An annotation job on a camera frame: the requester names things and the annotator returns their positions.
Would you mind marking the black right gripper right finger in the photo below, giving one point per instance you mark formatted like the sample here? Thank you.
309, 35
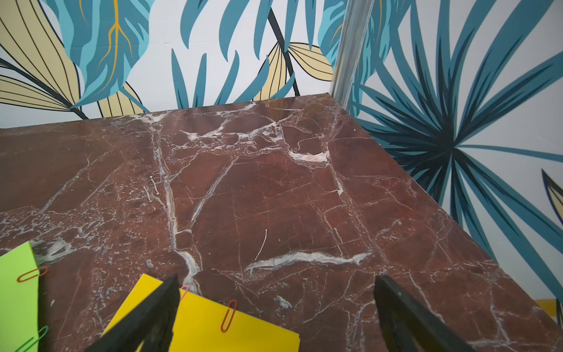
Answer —
406, 325

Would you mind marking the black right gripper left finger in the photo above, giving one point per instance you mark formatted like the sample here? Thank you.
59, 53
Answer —
149, 326

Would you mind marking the green paper sheet stack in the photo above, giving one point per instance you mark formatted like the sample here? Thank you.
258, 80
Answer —
19, 301

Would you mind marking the yellow paper sheet stack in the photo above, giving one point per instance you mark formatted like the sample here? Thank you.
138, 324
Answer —
198, 321

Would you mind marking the pink paperclip on yellow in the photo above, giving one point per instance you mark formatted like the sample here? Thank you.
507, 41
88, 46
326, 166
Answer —
184, 290

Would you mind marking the red paperclip on yellow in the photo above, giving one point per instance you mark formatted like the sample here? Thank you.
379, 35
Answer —
229, 316

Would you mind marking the red paperclip on green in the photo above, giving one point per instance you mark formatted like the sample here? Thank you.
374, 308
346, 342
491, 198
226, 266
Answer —
34, 273

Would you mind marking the aluminium corner post right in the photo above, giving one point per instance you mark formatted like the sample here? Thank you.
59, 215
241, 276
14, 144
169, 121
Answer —
353, 33

